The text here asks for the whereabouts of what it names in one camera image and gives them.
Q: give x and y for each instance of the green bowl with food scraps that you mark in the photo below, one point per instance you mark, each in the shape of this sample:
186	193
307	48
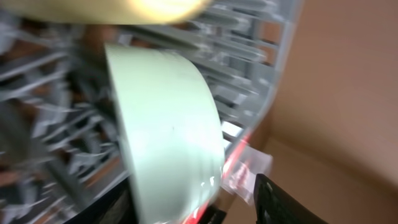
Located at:
170	132

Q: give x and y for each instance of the yellow plastic cup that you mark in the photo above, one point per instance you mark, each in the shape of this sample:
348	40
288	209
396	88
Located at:
119	12

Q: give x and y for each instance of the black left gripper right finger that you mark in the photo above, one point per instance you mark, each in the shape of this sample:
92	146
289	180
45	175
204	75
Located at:
275	206

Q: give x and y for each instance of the red plastic tray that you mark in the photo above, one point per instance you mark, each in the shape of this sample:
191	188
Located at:
195	216

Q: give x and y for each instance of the grey plastic dishwasher rack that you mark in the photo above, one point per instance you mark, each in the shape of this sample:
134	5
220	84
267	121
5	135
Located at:
60	146

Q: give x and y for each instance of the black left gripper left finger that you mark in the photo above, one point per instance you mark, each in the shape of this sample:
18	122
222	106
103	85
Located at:
114	207

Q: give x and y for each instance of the clear plastic bin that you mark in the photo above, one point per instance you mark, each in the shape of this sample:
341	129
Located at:
241	171

